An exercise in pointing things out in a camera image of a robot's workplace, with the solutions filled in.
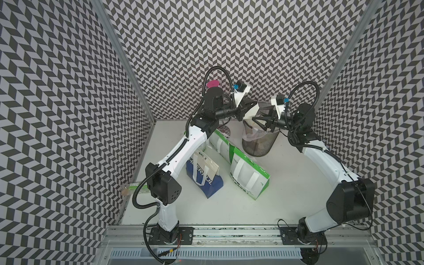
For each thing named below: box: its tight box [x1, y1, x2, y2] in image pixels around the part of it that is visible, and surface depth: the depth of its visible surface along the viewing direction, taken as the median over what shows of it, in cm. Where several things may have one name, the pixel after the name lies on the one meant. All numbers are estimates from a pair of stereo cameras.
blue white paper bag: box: [185, 148, 224, 199], surface depth 75 cm
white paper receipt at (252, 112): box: [242, 102, 261, 121], surface depth 68 cm
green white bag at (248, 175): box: [229, 146, 271, 201], surface depth 73 cm
